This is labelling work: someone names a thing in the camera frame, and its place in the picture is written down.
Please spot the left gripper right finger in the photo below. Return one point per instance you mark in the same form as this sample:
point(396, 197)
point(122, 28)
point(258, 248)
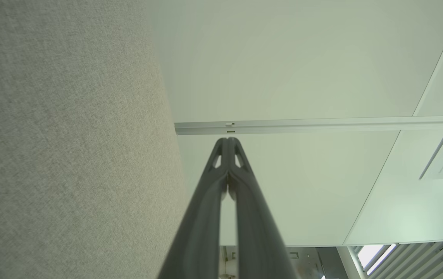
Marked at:
point(256, 232)

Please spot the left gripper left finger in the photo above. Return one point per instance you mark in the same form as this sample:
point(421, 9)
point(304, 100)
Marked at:
point(202, 224)

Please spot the grey window blinds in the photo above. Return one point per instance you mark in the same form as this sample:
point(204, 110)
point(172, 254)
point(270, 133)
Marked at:
point(407, 259)

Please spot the aluminium partition rail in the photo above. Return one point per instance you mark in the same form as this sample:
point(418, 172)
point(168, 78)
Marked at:
point(322, 124)

